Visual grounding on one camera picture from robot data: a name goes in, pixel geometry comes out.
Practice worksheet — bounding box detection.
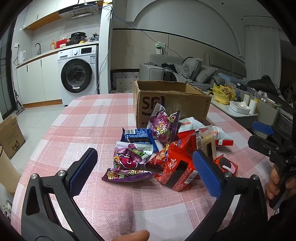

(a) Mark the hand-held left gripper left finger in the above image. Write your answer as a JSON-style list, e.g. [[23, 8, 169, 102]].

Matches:
[[22, 148, 102, 241]]

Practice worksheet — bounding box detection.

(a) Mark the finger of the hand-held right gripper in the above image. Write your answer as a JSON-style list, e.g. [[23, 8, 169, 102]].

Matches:
[[248, 135, 273, 156], [252, 121, 274, 139]]

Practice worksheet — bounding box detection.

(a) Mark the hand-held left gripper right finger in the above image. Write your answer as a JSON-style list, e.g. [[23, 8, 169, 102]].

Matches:
[[187, 149, 269, 241]]

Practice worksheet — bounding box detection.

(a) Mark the red sandwich cookie packet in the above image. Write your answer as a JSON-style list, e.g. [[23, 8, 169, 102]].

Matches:
[[213, 155, 238, 174]]

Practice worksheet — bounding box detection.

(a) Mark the red cracker packet black window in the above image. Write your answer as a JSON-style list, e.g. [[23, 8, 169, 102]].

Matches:
[[154, 152, 200, 192]]

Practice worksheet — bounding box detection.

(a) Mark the clear cracker packet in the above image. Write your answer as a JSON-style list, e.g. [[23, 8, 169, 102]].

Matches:
[[195, 125, 223, 160]]

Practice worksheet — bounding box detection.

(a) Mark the white chip bag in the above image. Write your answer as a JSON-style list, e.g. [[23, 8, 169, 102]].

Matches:
[[178, 117, 208, 133], [211, 125, 234, 146]]

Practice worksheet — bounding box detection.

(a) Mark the red snack bag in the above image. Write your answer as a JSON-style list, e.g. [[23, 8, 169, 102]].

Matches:
[[146, 133, 197, 169]]

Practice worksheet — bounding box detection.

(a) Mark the blue cookie packet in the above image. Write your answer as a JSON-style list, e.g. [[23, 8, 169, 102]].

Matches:
[[122, 127, 159, 151]]

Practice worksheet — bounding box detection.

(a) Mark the tall purple snack packet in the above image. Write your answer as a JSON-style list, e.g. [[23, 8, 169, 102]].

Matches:
[[147, 103, 181, 145]]

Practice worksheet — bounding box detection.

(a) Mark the brown cardboard box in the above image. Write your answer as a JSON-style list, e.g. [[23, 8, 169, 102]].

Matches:
[[133, 80, 212, 129]]

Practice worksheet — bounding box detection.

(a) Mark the person's right hand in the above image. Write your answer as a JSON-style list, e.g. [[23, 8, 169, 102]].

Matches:
[[266, 163, 282, 201]]

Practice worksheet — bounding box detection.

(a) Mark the person's left hand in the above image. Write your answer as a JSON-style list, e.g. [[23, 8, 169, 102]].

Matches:
[[113, 230, 150, 241]]

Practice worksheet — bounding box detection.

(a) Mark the white paper cup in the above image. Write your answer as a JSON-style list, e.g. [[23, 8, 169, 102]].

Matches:
[[249, 98, 259, 114]]

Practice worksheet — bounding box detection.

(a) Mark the white dish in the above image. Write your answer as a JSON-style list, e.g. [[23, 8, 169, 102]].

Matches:
[[229, 100, 251, 115]]

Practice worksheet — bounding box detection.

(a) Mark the white coffee table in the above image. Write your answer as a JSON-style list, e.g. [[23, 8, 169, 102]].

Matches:
[[203, 86, 281, 130]]

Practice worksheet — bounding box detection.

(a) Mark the black jacket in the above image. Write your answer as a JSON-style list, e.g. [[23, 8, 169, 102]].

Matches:
[[246, 75, 281, 95]]

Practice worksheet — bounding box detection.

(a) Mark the yellow plastic bag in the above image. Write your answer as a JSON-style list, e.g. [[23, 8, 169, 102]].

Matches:
[[213, 84, 236, 104]]

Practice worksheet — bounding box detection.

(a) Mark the pink checked tablecloth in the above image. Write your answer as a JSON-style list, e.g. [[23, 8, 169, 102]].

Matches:
[[10, 93, 275, 241]]

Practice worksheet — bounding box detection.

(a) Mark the blue bolster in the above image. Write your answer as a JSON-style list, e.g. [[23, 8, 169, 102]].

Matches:
[[217, 72, 241, 85]]

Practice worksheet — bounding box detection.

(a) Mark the light grey pillow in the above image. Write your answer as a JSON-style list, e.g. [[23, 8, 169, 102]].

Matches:
[[195, 65, 219, 84]]

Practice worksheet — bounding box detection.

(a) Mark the printed cardboard box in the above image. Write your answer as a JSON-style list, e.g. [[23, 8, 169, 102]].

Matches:
[[0, 115, 26, 159]]

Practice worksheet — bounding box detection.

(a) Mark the floor mop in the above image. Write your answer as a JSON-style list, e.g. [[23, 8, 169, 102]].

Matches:
[[13, 89, 25, 115]]

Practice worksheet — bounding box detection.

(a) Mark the white washing machine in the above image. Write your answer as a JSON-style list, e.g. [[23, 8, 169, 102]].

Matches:
[[57, 45, 99, 106]]

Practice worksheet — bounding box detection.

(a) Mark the white lower kitchen cabinet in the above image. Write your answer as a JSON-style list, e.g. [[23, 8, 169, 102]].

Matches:
[[16, 50, 63, 105]]

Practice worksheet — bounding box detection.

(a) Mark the white kitchen cabinet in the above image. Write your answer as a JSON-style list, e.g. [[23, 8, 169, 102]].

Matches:
[[16, 50, 63, 105], [23, 0, 70, 30]]

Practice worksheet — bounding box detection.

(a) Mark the black white patterned mat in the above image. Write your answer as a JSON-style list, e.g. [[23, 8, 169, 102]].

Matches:
[[110, 70, 140, 91]]

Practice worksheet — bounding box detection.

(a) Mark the black clothing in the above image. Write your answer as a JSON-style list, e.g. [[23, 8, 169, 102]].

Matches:
[[161, 62, 183, 81]]

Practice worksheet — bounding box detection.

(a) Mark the grey sofa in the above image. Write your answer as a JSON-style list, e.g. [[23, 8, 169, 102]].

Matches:
[[139, 54, 247, 87]]

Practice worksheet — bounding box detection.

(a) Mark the black glass door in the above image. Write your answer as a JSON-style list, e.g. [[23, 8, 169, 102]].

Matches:
[[0, 25, 18, 121]]

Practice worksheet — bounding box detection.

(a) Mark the black pressure cooker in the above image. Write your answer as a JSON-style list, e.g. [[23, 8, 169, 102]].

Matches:
[[70, 32, 87, 44]]

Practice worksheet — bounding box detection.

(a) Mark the steel range hood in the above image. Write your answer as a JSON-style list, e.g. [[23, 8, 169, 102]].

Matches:
[[58, 2, 103, 21]]

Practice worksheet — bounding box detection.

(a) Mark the white upper kitchen cabinet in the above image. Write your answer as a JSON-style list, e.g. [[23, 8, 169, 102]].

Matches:
[[23, 0, 70, 30]]

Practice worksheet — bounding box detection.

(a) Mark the wall socket with green plug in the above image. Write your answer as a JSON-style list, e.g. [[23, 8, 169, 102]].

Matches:
[[155, 42, 166, 55]]

